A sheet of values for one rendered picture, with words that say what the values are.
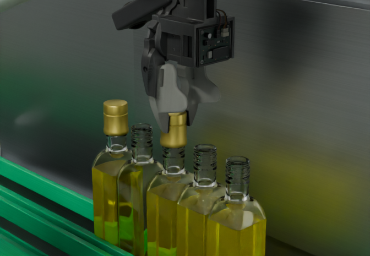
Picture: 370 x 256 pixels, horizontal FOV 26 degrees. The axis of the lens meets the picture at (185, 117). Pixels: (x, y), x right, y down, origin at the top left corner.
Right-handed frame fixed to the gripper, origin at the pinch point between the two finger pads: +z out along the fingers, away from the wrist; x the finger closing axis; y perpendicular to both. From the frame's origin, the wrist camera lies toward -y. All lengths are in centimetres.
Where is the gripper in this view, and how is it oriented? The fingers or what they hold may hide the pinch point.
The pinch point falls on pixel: (173, 118)
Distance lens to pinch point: 103.7
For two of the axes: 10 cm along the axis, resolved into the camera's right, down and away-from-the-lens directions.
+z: 0.0, 9.5, 3.2
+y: 7.1, 2.2, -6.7
